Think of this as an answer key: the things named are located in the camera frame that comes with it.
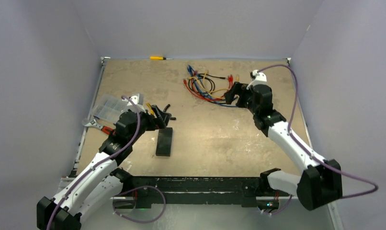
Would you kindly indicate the aluminium table frame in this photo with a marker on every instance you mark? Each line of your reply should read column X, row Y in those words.
column 320, row 182

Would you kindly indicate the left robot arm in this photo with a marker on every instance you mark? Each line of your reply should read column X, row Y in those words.
column 102, row 178

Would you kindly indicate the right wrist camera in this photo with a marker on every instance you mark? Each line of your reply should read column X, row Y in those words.
column 257, row 78

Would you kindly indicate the black network switch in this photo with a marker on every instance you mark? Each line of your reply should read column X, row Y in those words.
column 164, row 142

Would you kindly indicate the red handled adjustable wrench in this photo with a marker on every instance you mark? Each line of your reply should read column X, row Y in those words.
column 93, row 123

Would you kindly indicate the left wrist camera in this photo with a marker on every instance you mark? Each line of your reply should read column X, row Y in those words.
column 135, row 103

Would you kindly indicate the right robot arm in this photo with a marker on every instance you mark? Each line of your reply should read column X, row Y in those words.
column 320, row 181

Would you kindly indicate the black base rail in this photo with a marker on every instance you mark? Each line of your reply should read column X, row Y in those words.
column 144, row 191

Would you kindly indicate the yellow screwdriver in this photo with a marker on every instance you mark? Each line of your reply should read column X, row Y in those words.
column 159, row 58

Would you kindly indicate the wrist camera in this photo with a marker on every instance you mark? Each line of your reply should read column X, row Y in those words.
column 135, row 103
column 257, row 78

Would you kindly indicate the yellow handled pliers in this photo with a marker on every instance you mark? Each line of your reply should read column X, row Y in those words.
column 165, row 109

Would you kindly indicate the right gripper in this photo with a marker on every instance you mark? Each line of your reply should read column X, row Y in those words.
column 239, row 88

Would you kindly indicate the clear plastic parts box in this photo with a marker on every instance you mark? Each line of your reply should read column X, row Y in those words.
column 109, row 108

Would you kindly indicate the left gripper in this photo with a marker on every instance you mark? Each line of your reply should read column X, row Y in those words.
column 154, row 123

